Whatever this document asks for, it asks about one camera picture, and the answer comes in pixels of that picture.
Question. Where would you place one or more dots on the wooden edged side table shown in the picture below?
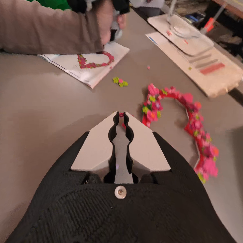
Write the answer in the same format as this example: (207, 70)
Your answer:
(233, 4)

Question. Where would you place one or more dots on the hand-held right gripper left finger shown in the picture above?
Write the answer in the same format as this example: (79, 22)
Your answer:
(95, 150)

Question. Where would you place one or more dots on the person's left hand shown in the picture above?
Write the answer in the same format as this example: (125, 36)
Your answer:
(105, 24)

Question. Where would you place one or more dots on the lego instruction booklet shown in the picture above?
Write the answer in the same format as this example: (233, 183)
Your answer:
(95, 76)

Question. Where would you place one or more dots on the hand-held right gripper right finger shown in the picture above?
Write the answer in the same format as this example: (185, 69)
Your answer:
(148, 151)

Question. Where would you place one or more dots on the person's left forearm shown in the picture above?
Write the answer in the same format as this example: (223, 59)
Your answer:
(47, 28)

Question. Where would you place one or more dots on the orange plastic object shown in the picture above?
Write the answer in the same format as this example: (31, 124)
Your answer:
(208, 24)

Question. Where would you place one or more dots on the curved lego flower heart section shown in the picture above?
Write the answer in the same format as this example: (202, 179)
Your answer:
(151, 115)

